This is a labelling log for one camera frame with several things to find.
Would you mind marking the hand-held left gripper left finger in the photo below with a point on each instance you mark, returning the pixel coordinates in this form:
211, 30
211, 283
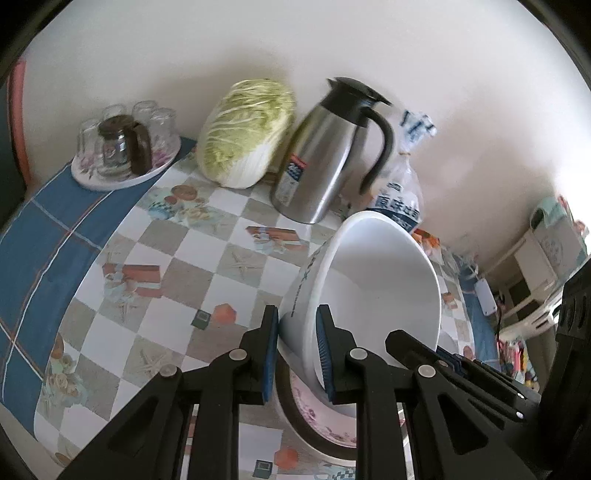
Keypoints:
270, 364

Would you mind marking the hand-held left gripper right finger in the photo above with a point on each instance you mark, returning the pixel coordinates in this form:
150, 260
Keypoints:
323, 360

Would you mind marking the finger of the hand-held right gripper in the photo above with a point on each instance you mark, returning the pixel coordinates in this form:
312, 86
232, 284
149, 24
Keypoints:
401, 346
450, 360

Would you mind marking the white square bowl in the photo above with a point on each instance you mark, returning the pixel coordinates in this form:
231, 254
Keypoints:
378, 286

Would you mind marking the colourful clutter pile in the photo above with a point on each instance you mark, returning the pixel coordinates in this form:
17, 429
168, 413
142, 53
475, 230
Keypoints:
515, 360

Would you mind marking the white power adapter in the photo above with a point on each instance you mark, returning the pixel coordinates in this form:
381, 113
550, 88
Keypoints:
485, 297

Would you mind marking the white plastic chair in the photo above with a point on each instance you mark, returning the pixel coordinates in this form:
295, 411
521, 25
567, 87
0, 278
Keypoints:
549, 258

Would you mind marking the clear glass cup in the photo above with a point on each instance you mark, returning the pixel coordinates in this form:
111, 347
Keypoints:
464, 267

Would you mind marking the orange snack packets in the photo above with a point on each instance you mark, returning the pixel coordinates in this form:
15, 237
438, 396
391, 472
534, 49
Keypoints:
427, 240

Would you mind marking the teal cloth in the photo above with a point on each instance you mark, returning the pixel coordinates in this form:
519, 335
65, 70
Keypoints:
545, 212

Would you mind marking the bagged sliced bread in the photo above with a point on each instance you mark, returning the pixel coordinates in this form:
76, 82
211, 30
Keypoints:
404, 194

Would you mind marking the stainless steel thermos jug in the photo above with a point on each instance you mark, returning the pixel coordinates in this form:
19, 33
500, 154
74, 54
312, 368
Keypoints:
318, 157

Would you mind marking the napa cabbage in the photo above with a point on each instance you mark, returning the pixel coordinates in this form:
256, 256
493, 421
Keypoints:
244, 134

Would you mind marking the floral oval tray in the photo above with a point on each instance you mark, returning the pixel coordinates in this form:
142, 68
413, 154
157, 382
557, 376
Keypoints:
161, 159

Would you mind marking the clear drinking glass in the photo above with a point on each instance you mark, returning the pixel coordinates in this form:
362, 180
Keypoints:
87, 138
144, 108
114, 110
164, 127

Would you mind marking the glass pitcher brown lid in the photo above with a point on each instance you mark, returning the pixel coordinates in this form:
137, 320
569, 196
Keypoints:
122, 147

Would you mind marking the orange door frame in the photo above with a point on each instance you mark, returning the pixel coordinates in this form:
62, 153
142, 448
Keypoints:
18, 124

